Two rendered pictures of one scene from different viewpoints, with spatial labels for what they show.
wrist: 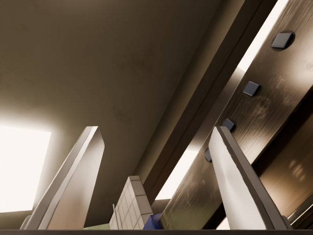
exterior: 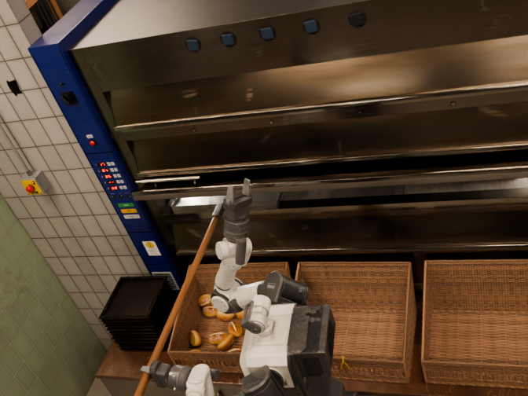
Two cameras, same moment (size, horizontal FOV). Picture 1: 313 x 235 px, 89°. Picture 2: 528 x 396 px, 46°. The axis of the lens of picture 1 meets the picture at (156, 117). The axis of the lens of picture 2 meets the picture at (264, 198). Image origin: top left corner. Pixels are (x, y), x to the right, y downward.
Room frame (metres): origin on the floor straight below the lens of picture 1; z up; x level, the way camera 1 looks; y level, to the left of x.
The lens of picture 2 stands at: (-1.68, 0.24, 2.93)
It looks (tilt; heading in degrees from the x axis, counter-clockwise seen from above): 36 degrees down; 350
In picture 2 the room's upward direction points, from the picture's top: 19 degrees counter-clockwise
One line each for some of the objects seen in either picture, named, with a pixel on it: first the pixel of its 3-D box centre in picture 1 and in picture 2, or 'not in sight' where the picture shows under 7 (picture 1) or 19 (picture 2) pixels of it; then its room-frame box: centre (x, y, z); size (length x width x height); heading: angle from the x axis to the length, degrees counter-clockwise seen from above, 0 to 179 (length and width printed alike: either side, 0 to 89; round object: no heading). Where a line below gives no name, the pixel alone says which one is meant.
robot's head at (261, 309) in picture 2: not in sight; (259, 315); (-0.26, 0.14, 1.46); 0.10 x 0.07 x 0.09; 150
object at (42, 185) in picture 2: not in sight; (34, 183); (1.26, 0.83, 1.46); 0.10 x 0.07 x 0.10; 54
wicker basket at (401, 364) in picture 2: not in sight; (350, 318); (0.19, -0.27, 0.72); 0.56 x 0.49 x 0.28; 53
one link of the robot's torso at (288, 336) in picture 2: not in sight; (292, 354); (-0.29, 0.09, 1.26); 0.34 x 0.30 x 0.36; 150
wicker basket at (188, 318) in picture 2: not in sight; (232, 316); (0.54, 0.21, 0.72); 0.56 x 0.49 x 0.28; 55
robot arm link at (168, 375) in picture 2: not in sight; (170, 376); (-0.07, 0.52, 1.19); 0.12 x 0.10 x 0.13; 48
